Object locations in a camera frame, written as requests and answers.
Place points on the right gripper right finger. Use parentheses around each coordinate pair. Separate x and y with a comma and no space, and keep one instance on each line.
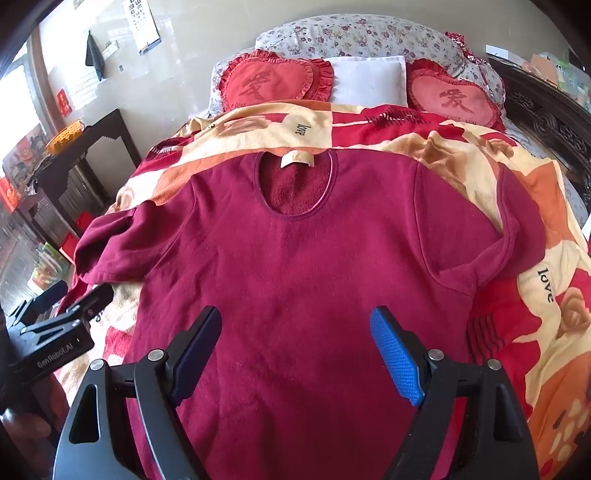
(494,439)

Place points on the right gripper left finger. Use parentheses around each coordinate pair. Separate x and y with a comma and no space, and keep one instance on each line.
(97,442)

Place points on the maroon fleece shirt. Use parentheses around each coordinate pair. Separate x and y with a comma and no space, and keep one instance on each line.
(295,262)

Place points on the person's left hand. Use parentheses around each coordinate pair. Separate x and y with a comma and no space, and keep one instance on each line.
(25,430)

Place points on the orange red love blanket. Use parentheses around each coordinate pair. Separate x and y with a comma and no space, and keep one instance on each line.
(536,323)

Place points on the dark wooden side table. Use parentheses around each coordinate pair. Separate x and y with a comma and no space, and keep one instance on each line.
(51,177)

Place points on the yellow plastic basket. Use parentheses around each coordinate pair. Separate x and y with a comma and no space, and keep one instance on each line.
(65,137)

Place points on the dark hanging cloth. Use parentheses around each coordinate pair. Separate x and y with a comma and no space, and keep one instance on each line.
(94,58)

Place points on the dark carved wooden headboard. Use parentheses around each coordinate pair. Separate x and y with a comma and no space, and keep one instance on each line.
(554,119)

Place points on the left red heart cushion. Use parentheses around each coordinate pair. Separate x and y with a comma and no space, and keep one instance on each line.
(263,76)

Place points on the red heart cushion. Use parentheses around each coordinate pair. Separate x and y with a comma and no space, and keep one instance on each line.
(263,76)
(432,89)

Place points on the right red heart cushion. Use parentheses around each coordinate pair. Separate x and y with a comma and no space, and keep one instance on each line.
(432,89)

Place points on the white pillow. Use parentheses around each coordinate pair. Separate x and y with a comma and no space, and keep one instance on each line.
(369,82)

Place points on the floral quilt roll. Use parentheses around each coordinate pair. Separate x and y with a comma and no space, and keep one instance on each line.
(371,35)

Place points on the red wall sticker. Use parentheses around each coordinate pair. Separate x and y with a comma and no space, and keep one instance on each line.
(63,104)

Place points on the wall calendar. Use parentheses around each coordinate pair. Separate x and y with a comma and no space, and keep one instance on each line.
(143,27)

